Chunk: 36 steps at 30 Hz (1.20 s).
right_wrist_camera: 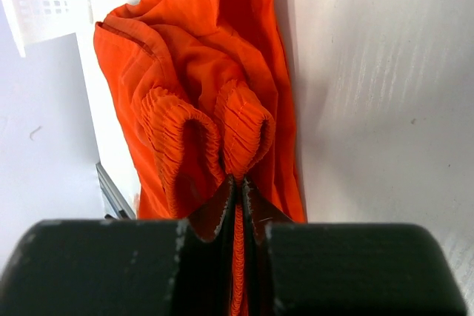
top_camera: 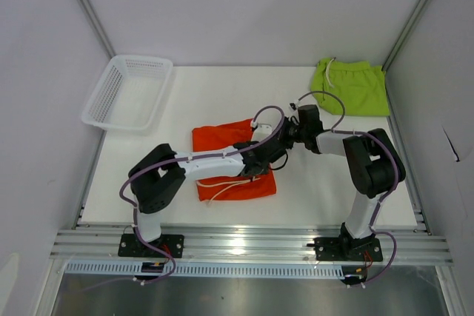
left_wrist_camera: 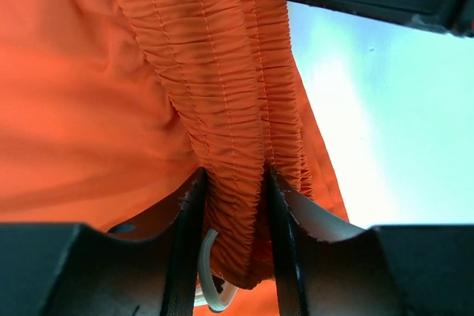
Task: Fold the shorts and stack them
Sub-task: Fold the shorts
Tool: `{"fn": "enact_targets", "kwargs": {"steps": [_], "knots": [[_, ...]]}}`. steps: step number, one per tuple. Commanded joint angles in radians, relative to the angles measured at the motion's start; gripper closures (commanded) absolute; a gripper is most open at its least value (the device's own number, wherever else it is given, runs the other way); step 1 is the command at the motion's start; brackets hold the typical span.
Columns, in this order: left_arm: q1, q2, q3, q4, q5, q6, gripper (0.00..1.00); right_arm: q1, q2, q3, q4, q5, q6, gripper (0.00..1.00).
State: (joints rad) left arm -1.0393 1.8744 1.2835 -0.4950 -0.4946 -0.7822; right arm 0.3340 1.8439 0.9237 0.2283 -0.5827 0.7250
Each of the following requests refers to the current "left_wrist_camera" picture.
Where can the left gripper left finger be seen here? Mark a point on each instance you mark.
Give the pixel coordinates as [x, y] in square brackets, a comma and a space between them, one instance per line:
[144, 266]

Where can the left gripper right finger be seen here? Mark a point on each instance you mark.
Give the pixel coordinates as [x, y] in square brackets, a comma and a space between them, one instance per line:
[326, 266]

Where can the orange shorts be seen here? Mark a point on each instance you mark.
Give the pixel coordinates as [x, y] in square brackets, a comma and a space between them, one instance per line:
[107, 106]

